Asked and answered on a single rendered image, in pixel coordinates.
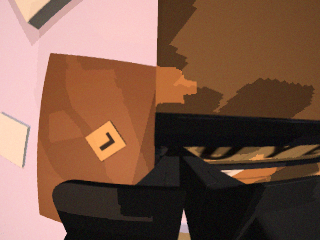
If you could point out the white paper ticket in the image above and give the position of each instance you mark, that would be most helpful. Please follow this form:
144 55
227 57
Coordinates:
233 172

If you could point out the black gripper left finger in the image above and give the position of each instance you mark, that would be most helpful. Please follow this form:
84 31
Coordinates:
152 207

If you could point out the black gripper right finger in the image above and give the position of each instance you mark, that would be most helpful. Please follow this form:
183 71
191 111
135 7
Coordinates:
219 207

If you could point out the orange letter tile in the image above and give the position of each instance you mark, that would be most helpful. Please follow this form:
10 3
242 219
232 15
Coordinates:
216 155
105 141

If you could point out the peach flat rectangular slab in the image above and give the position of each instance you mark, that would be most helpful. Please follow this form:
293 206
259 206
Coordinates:
36 12

